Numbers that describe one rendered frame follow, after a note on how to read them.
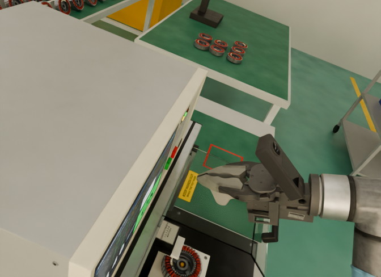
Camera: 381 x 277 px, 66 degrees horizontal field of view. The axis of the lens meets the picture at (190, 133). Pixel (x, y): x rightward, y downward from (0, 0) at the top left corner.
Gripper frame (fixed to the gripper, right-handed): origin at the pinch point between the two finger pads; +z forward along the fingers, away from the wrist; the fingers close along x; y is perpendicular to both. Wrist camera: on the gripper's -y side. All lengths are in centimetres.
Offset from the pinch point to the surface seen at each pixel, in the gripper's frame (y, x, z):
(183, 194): 10.4, 4.4, 6.9
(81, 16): -5, 136, 117
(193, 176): 10.7, 10.9, 6.4
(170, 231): 23.9, 3.8, 12.1
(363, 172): 150, 184, -83
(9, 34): -27.9, -1.0, 29.6
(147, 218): 4.1, -8.4, 8.8
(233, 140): 45, 74, 9
